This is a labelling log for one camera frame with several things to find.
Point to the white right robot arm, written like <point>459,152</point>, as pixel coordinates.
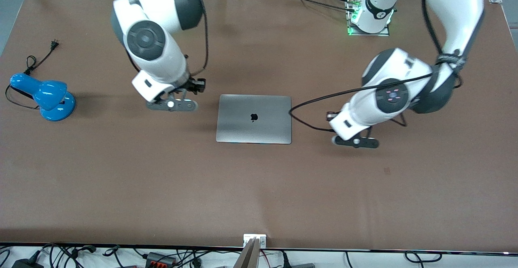
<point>162,5</point>

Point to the blue desk lamp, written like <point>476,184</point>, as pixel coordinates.
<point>50,98</point>

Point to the silver laptop with black keyboard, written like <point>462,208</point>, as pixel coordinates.
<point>243,126</point>

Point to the brown camera mount bar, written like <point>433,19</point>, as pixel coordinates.
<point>247,258</point>

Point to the white table edge bracket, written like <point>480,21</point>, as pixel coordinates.
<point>247,239</point>

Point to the black adapter with orange plugs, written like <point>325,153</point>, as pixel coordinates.
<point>160,259</point>

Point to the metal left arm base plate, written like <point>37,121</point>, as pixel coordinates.
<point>356,31</point>

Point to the black power adapter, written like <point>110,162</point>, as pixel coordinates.
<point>26,264</point>

